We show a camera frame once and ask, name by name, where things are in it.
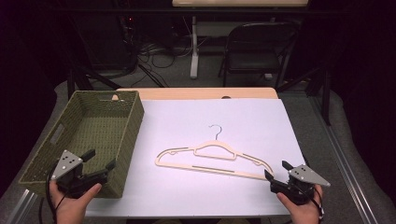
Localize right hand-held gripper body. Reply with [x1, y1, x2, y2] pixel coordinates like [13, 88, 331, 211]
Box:
[269, 163, 332, 206]

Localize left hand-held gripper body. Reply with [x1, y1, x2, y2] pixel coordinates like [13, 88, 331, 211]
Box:
[50, 149, 109, 200]

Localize green woven basket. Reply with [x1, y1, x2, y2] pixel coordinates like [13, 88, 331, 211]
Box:
[18, 90, 146, 200]

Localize beige plastic clothes hanger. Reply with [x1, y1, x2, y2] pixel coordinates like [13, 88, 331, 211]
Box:
[154, 124, 276, 181]

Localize person's right hand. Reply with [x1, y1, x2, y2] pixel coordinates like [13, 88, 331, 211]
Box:
[276, 184, 325, 224]

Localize person's left hand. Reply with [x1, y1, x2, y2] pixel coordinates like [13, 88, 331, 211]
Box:
[49, 180, 103, 224]

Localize black metal stand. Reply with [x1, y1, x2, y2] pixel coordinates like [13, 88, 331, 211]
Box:
[65, 63, 123, 101]
[276, 63, 332, 127]

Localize white paper sheet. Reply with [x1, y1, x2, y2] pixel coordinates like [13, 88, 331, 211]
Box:
[85, 98, 308, 218]

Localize wooden table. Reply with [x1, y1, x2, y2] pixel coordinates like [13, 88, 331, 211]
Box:
[115, 87, 279, 101]

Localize black folding chair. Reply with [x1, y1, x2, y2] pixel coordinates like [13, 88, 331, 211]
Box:
[218, 21, 301, 90]

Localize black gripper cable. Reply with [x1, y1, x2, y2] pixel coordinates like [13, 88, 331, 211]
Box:
[37, 167, 68, 224]
[306, 186, 325, 222]

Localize aluminium rail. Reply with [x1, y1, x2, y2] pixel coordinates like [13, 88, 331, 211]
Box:
[309, 95, 379, 224]
[5, 189, 35, 224]

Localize bundle of floor cables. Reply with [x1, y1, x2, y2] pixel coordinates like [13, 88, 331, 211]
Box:
[120, 15, 195, 89]

